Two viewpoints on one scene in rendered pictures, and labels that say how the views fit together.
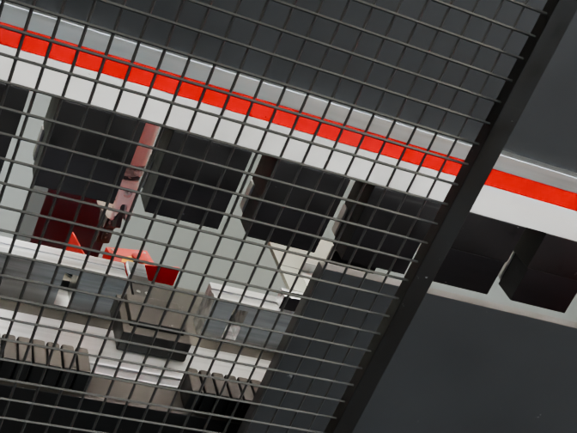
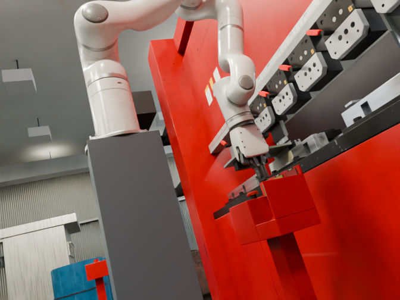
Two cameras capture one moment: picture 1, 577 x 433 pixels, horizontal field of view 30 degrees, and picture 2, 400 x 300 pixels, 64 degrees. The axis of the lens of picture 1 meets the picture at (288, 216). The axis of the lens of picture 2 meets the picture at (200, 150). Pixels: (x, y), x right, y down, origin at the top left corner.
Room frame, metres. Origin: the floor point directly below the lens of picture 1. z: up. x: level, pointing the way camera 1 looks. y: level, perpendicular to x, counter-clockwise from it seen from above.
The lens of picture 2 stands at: (2.14, 1.32, 0.69)
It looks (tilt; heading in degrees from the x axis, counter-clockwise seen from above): 16 degrees up; 276
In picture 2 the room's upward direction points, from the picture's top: 16 degrees counter-clockwise
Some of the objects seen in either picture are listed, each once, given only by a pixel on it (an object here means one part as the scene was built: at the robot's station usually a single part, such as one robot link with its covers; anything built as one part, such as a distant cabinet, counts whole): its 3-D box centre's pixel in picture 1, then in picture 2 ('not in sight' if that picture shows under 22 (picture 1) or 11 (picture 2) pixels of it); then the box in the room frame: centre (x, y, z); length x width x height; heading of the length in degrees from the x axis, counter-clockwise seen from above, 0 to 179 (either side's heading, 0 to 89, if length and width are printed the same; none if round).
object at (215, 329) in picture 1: (292, 328); (296, 160); (1.91, -0.10, 0.92); 0.39 x 0.06 x 0.10; 115
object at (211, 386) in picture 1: (291, 406); not in sight; (1.48, -0.13, 1.02); 0.37 x 0.06 x 0.04; 115
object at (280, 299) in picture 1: (324, 307); (287, 150); (1.93, -0.14, 0.99); 0.20 x 0.03 x 0.03; 115
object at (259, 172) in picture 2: not in sight; (256, 169); (2.11, 0.37, 0.86); 0.03 x 0.03 x 0.07; 38
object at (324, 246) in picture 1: (312, 265); (256, 155); (2.07, -0.09, 1.00); 0.26 x 0.18 x 0.01; 25
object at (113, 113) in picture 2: not in sight; (115, 117); (2.44, 0.52, 1.09); 0.19 x 0.19 x 0.18
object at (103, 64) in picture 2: not in sight; (101, 60); (2.45, 0.49, 1.30); 0.19 x 0.12 x 0.24; 115
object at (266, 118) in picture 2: (384, 220); (267, 111); (1.94, -0.17, 1.20); 0.15 x 0.09 x 0.17; 115
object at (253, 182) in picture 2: not in sight; (246, 191); (2.16, -0.65, 0.92); 0.50 x 0.06 x 0.10; 115
